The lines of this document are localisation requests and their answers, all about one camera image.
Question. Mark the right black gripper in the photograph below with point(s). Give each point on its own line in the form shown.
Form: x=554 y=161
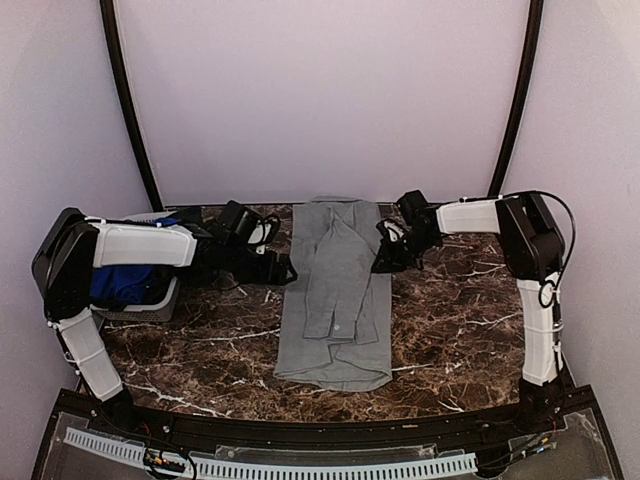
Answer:
x=391 y=262

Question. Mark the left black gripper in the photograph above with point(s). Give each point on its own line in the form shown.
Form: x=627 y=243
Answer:
x=267 y=277

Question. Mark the grey button shirt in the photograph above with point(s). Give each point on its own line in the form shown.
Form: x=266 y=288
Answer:
x=335 y=328

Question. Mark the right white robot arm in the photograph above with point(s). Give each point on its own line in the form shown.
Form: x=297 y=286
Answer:
x=536 y=231

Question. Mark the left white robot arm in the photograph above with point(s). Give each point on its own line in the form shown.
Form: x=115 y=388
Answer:
x=86 y=264

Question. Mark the grey laundry basket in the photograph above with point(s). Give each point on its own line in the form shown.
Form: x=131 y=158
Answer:
x=150 y=307

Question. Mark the blue printed t-shirt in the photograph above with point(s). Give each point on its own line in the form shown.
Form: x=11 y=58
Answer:
x=125 y=285

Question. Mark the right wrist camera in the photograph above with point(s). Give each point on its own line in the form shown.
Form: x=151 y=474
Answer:
x=391 y=231

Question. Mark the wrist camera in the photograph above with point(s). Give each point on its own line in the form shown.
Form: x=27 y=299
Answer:
x=391 y=231
x=264 y=232

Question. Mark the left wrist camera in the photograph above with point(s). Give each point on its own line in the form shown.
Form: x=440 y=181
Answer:
x=264 y=232

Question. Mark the black curved front rail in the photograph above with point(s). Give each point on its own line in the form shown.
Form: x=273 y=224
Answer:
x=473 y=430

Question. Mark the white slotted cable duct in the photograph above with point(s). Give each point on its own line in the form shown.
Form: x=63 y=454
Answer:
x=234 y=463

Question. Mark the right black frame post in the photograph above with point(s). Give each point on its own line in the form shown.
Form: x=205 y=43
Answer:
x=527 y=61

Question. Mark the black frame post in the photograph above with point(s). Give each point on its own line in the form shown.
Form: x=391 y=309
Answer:
x=125 y=97
x=527 y=61

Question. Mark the left black frame post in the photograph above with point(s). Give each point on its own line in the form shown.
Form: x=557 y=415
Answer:
x=125 y=97

